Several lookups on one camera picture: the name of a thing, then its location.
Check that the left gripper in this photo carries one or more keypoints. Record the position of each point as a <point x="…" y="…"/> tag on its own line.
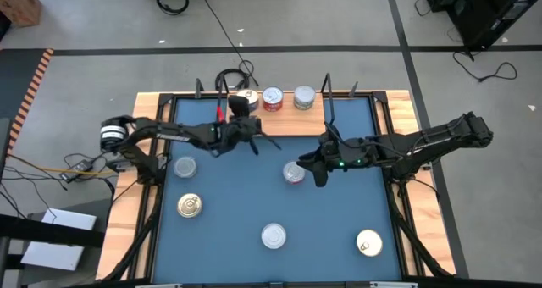
<point x="239" y="129"/>

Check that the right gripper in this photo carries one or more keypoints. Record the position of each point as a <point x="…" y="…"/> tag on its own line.
<point x="343" y="152"/>

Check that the red tag on arm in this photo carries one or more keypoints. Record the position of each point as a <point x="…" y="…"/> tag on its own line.
<point x="220" y="114"/>

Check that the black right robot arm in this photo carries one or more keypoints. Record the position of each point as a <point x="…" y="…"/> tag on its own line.
<point x="423" y="146"/>

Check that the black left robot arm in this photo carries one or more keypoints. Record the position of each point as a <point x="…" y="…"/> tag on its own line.
<point x="169" y="134"/>

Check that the blue table mat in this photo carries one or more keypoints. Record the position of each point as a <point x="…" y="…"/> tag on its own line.
<point x="237" y="254"/>

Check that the black power adapter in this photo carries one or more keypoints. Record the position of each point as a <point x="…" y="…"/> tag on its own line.
<point x="78" y="168"/>

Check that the black desk bar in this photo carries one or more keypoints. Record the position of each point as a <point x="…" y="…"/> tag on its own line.
<point x="51" y="233"/>

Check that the black computer case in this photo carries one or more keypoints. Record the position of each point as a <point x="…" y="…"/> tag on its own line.
<point x="487" y="12"/>

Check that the white flat panel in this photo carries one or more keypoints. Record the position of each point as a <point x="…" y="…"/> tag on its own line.
<point x="55" y="256"/>

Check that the dark floor mat striped edge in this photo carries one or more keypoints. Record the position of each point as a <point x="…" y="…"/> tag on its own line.
<point x="17" y="89"/>

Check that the brown cardboard box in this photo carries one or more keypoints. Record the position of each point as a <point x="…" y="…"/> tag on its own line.
<point x="17" y="2"/>

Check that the black metal table frame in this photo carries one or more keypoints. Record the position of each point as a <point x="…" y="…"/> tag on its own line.
<point x="166" y="98"/>

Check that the grey table-level camera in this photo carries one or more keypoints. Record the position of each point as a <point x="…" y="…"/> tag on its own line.
<point x="276" y="285"/>

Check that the white edge bracket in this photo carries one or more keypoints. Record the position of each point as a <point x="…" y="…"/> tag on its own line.
<point x="394" y="284"/>
<point x="158" y="285"/>

